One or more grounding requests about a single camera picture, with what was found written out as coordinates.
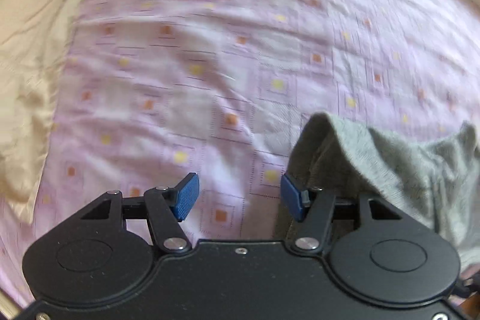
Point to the grey knit pants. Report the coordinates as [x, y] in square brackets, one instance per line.
[436, 182]

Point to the pink patterned bed sheet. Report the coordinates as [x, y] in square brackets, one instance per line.
[151, 90]

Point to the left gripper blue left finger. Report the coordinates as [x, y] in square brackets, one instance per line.
[182, 197]

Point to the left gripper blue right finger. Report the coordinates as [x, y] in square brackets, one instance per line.
[295, 197]

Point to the beige quilt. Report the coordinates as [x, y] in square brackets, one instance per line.
[35, 35]

